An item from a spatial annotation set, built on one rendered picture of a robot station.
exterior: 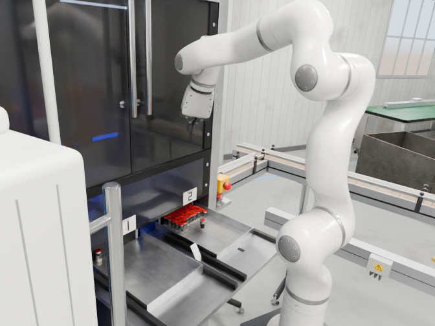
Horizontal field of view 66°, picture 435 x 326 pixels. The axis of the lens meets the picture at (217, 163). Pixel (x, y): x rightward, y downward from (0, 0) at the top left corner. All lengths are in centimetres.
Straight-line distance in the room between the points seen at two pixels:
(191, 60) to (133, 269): 75
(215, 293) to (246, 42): 79
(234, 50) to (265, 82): 402
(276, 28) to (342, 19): 497
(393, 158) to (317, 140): 342
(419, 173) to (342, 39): 267
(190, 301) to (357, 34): 541
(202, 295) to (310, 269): 46
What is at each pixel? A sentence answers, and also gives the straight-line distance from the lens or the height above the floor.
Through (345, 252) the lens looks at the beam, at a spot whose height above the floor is 48.
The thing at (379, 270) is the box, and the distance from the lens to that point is 222.
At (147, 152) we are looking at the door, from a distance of 124.
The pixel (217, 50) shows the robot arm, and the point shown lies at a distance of 97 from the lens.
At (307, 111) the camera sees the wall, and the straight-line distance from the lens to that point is 561.
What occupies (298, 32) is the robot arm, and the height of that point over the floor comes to 170.
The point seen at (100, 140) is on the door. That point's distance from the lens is 111.
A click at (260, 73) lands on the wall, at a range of 490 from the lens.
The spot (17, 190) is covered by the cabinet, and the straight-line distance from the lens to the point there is 39.
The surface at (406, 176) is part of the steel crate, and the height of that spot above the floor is 40.
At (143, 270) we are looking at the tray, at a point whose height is 88.
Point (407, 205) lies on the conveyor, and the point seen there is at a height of 91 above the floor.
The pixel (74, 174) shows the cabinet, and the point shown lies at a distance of 42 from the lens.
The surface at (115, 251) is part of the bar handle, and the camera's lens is 53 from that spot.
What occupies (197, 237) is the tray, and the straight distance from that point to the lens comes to 146.
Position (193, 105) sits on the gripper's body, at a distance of 114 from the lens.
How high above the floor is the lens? 168
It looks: 21 degrees down
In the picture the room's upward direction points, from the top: 4 degrees clockwise
